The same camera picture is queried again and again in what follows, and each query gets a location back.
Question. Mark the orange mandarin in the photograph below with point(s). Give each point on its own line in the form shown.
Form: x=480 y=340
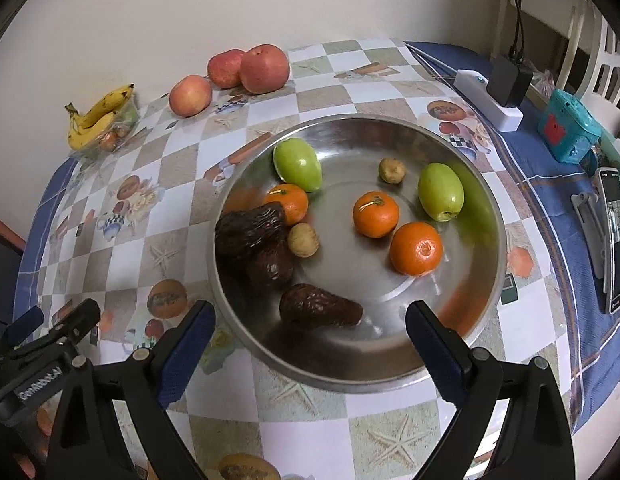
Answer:
x=376 y=214
x=416 y=249
x=292 y=202

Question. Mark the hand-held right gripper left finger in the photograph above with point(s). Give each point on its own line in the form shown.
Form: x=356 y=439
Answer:
x=187 y=355

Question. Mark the checkered printed tablecloth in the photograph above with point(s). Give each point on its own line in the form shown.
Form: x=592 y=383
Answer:
x=189 y=170

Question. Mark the white power strip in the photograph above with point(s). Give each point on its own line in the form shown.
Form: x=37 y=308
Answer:
x=505 y=117

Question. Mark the dark brown avocado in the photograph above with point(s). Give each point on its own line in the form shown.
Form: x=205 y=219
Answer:
x=317 y=306

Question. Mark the yellow banana bunch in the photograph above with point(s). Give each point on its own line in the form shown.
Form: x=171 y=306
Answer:
x=97 y=115

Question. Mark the white phone stand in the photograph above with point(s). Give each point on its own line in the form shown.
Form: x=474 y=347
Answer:
x=587 y=230

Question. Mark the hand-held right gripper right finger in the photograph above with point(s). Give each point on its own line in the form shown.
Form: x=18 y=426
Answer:
x=435 y=350

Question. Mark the smartphone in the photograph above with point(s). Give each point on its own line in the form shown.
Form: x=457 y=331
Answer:
x=617 y=240

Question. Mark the teal toy box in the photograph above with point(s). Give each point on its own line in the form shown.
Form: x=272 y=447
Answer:
x=567 y=127

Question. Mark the large red apple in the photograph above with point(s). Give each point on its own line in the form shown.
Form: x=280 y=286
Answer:
x=265 y=69

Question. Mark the round metal bowl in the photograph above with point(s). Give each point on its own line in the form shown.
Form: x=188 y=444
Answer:
x=350 y=270

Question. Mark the white plastic chair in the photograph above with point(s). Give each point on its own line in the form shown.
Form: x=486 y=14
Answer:
x=610 y=60

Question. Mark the clear plastic container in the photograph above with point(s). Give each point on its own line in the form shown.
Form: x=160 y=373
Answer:
x=122 y=127

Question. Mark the mint green box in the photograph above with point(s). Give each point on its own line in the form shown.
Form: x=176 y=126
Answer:
x=615 y=150

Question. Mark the small pale red apple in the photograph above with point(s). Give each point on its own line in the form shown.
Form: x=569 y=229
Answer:
x=189 y=96

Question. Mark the small brown longan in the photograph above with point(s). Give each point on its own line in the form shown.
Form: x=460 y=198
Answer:
x=391 y=170
x=303 y=240

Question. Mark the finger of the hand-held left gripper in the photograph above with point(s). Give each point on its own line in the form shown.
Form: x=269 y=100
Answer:
x=74 y=320
x=22 y=325

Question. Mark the green jujube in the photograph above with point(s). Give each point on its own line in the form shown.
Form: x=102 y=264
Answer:
x=297 y=164
x=440 y=190

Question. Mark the black charger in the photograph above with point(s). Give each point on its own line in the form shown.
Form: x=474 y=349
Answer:
x=509 y=81

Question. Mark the crumpled plastic wrapper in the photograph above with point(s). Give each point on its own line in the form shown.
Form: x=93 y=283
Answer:
x=542 y=82

